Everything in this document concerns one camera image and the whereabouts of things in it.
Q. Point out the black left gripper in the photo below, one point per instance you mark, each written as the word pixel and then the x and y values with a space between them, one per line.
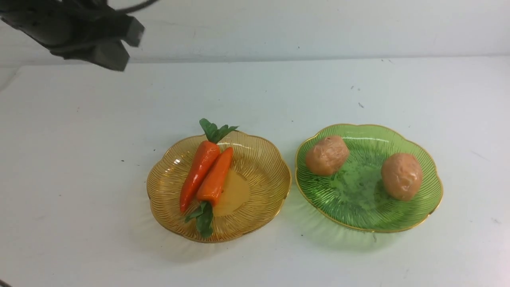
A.
pixel 58 26

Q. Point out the toy carrot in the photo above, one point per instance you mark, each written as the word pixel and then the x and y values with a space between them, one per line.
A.
pixel 209 193
pixel 204 158

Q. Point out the toy potato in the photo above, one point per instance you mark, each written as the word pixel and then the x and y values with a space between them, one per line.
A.
pixel 327 156
pixel 402 176

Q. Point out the amber ribbed plastic plate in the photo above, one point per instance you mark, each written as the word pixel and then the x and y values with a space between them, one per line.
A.
pixel 254 192

